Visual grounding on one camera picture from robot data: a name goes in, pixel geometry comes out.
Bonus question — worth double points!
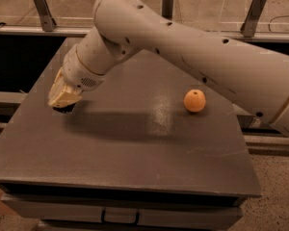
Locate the metal rail along window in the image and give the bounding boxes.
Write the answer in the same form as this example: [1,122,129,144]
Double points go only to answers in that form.
[0,25,289,43]

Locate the orange fruit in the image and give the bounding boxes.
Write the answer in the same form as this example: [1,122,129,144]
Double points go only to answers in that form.
[183,90,206,113]

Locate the right metal bracket post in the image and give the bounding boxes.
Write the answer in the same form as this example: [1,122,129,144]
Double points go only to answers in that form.
[240,0,267,38]

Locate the dark blue rxbar wrapper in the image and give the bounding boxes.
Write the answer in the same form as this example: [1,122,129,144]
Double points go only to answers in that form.
[54,103,75,114]

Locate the metal bracket post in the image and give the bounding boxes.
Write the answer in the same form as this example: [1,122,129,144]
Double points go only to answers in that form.
[162,0,174,19]
[240,0,267,38]
[33,0,57,32]

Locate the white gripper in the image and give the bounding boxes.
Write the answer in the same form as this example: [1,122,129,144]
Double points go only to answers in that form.
[48,45,104,108]

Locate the grey table with drawer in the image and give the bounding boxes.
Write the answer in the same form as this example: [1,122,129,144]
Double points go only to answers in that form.
[0,39,261,231]

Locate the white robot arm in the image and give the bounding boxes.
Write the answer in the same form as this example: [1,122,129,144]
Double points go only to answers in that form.
[48,0,289,138]

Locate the left metal bracket post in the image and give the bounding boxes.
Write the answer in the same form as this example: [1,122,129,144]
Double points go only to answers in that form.
[33,0,57,32]

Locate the black drawer handle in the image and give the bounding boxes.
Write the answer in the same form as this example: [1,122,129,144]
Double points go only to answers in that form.
[100,208,140,225]

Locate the middle metal bracket post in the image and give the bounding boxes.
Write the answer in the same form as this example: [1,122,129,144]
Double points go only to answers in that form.
[162,0,174,19]

